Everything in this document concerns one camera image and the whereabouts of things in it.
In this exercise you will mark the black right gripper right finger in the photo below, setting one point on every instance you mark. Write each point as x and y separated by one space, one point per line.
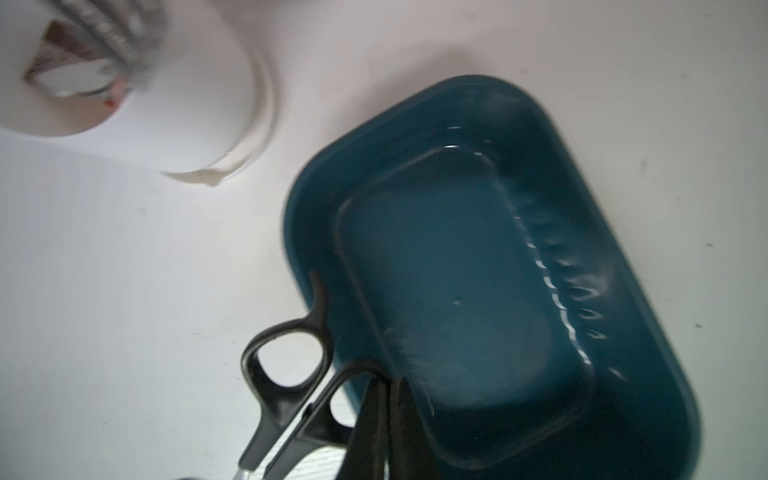
411 456

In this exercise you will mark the teal plastic storage box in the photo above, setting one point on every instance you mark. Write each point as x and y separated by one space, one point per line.
461 248

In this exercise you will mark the small black scissors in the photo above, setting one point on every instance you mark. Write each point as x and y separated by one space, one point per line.
280 405

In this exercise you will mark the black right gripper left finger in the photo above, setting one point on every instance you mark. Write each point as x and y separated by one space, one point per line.
367 451

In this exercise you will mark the white cylindrical utensil holder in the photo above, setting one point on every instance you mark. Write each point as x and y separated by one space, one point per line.
163 84

